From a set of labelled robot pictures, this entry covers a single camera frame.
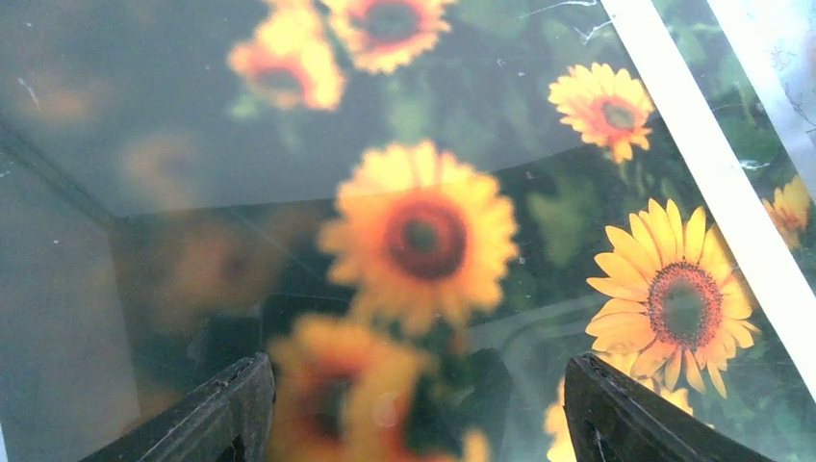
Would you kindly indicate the white mat sunflower photo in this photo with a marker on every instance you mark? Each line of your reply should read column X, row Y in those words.
column 419, row 210

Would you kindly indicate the sunflower photo print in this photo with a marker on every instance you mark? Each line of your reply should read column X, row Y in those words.
column 754, row 62

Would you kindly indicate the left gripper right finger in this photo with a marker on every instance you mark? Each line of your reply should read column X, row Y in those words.
column 612, row 417

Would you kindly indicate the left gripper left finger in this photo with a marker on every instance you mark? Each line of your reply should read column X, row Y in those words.
column 224, row 419

